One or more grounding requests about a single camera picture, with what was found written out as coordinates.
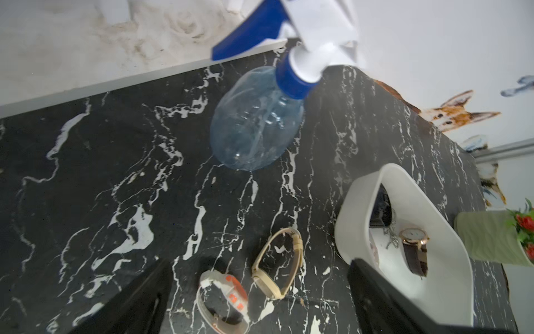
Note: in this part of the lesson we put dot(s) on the silver chain watch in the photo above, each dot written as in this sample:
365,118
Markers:
393,238

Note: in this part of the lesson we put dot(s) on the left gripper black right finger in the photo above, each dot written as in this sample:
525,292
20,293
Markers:
381,308

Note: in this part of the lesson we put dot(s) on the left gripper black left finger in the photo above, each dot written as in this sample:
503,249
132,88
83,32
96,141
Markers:
139,308

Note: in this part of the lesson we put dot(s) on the blue spray bottle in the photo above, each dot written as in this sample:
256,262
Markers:
259,117

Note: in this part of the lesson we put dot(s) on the black rubber sports watch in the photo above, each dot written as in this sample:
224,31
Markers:
382,212

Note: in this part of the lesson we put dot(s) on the white storage box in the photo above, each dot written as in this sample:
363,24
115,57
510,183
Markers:
446,295

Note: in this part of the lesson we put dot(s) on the brown leather rose-gold watch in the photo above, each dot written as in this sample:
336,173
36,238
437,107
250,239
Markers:
414,242

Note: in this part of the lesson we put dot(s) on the pink white kids watch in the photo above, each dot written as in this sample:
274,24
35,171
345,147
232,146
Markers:
375,254

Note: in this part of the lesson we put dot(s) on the small green pot red flowers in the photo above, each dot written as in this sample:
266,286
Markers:
504,237

